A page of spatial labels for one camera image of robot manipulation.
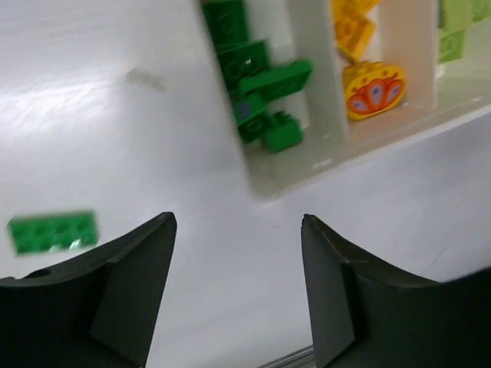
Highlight green lego brick top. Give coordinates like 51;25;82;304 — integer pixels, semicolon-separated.
262;111;303;153

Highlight pale green 2x2 lego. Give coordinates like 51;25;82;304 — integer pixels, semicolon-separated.
439;0;490;31

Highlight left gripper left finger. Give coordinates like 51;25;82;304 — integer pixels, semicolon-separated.
1;212;176;367

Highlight white divided plastic tray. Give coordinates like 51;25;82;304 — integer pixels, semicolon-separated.
191;0;491;202

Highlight aluminium front rail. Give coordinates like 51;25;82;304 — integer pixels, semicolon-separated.
258;345;316;368

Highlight green curved lego brick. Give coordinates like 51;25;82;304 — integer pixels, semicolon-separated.
237;60;313;103

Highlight green 2x4 flat lego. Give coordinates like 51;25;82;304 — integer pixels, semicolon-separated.
7;211;99;255

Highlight pale green 2x3 lego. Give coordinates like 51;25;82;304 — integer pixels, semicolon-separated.
438;28;466;64

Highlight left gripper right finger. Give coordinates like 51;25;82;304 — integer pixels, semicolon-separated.
301;215;490;367

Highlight green 2x3 lego brick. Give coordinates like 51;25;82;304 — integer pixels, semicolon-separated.
202;0;249;50

